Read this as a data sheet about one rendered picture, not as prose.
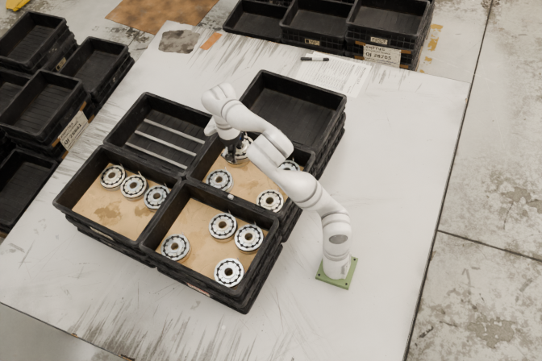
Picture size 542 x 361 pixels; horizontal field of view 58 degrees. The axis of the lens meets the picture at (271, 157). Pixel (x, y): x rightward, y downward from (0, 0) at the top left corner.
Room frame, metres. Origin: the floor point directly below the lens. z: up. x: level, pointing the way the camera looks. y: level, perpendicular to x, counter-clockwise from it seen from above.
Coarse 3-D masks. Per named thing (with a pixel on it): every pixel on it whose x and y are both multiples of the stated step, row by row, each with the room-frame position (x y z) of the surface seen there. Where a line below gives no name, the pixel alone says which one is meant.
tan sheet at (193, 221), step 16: (192, 208) 0.94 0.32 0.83; (208, 208) 0.93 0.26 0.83; (176, 224) 0.88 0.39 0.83; (192, 224) 0.87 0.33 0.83; (208, 224) 0.86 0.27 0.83; (240, 224) 0.84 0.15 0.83; (192, 240) 0.81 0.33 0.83; (208, 240) 0.80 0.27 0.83; (192, 256) 0.75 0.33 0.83; (208, 256) 0.74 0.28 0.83; (224, 256) 0.72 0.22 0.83; (240, 256) 0.71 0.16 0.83; (208, 272) 0.68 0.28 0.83
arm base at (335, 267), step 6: (324, 252) 0.65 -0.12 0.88; (348, 252) 0.64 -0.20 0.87; (324, 258) 0.65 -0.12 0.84; (330, 258) 0.63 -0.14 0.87; (336, 258) 0.63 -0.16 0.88; (342, 258) 0.63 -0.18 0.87; (348, 258) 0.64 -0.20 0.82; (324, 264) 0.65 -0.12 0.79; (330, 264) 0.63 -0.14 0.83; (336, 264) 0.62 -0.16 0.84; (342, 264) 0.62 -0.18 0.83; (348, 264) 0.64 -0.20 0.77; (324, 270) 0.65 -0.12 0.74; (330, 270) 0.63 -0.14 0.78; (336, 270) 0.62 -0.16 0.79; (342, 270) 0.62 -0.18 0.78; (330, 276) 0.62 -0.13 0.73; (336, 276) 0.61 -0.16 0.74; (342, 276) 0.61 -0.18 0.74
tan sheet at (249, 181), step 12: (216, 168) 1.10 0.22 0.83; (228, 168) 1.09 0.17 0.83; (240, 168) 1.08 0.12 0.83; (252, 168) 1.07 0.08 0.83; (300, 168) 1.03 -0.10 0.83; (204, 180) 1.05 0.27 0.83; (240, 180) 1.02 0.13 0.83; (252, 180) 1.01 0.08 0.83; (264, 180) 1.01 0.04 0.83; (240, 192) 0.97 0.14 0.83; (252, 192) 0.96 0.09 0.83
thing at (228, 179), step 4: (212, 172) 1.06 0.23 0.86; (216, 172) 1.06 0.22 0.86; (220, 172) 1.06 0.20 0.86; (224, 172) 1.05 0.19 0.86; (228, 172) 1.05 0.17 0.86; (208, 176) 1.05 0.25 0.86; (212, 176) 1.04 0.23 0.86; (224, 176) 1.03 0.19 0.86; (228, 176) 1.03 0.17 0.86; (208, 180) 1.03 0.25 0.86; (212, 180) 1.03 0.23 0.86; (228, 180) 1.02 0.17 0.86; (208, 184) 1.02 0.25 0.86; (212, 184) 1.01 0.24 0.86; (224, 184) 1.00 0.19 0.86; (228, 184) 1.00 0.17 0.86; (220, 188) 0.99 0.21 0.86; (224, 188) 0.98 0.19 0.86
